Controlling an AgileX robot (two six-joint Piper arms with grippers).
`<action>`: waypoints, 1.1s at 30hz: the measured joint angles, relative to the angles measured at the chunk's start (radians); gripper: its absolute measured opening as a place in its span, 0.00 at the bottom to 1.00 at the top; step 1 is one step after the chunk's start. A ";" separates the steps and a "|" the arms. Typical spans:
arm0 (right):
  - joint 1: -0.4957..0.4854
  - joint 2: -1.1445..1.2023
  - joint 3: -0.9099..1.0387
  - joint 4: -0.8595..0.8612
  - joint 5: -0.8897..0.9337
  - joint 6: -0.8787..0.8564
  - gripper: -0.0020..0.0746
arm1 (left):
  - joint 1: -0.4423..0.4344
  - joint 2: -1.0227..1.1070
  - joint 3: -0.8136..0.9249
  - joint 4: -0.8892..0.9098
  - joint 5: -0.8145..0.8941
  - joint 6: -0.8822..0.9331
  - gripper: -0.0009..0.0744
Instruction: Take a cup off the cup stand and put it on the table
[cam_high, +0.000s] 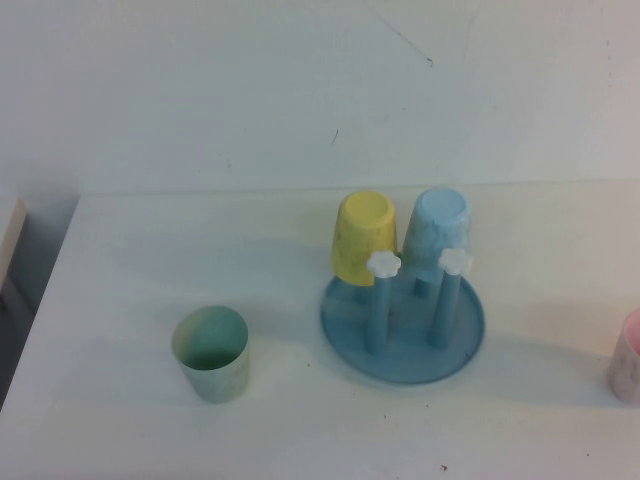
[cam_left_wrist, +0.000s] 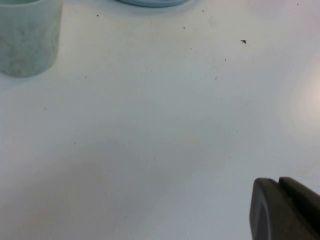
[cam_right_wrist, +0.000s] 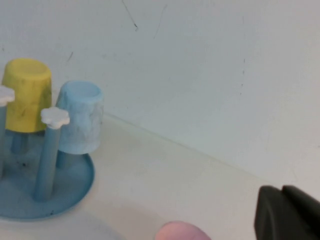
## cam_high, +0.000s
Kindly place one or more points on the blue cup stand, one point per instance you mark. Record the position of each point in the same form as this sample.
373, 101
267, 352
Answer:
400, 360

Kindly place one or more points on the pink marbled cup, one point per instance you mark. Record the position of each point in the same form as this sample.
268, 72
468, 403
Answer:
625, 365

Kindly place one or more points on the yellow cup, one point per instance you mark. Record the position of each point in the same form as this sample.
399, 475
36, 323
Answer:
360, 235

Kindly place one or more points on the light blue cup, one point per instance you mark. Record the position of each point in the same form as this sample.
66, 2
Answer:
435, 225

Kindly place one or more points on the green marbled cup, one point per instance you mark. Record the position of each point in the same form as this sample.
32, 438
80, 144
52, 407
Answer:
215, 370

